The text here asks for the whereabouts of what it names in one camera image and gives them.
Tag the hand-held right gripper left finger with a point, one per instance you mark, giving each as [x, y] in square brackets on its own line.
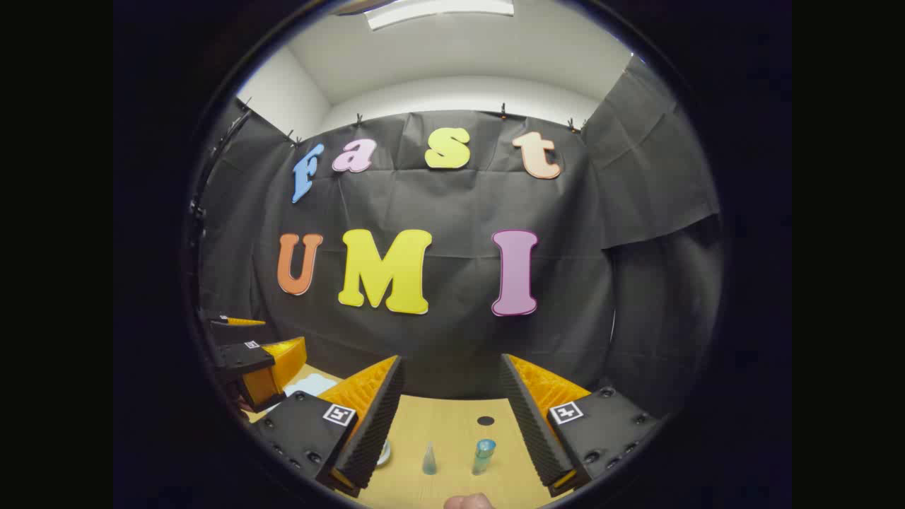
[311, 438]

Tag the ceiling light panel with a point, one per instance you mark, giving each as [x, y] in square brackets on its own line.
[438, 10]

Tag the pale blue suitcase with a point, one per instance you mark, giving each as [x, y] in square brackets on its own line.
[311, 385]

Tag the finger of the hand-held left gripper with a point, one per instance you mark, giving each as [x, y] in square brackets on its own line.
[247, 360]
[244, 322]

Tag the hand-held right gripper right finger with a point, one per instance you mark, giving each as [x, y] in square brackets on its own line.
[601, 431]

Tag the blue capped clear bottle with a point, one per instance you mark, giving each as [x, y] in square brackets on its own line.
[483, 456]

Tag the small white blue tube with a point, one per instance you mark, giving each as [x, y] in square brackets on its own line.
[429, 463]

